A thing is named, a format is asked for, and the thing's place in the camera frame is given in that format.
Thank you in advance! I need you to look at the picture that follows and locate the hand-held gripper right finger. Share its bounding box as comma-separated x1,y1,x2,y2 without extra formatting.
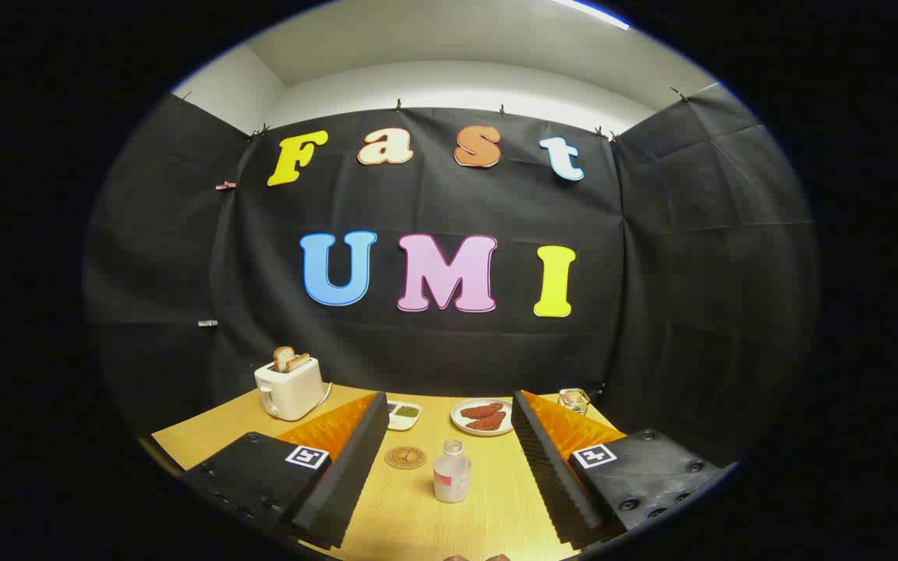
511,390,738,546

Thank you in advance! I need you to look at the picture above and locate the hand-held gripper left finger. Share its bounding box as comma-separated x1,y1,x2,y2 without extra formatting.
182,392,390,550

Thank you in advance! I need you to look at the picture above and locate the round wooden coaster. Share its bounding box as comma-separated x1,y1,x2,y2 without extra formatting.
384,446,427,470

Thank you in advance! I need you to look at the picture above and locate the clear juice bottle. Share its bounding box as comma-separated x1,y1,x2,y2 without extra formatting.
433,439,472,504

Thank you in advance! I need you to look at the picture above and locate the wooden table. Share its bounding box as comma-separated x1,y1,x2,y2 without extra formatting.
151,383,629,561

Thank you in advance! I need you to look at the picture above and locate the white divided bean dish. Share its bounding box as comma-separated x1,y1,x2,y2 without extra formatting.
385,400,422,432

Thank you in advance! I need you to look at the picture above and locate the white toaster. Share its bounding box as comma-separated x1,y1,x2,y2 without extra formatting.
254,358,326,422

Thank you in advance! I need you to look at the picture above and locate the white round plate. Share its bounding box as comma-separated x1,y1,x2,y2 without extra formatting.
451,398,514,436

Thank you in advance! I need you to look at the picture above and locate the black backdrop cloth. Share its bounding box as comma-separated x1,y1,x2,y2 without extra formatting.
83,82,820,468

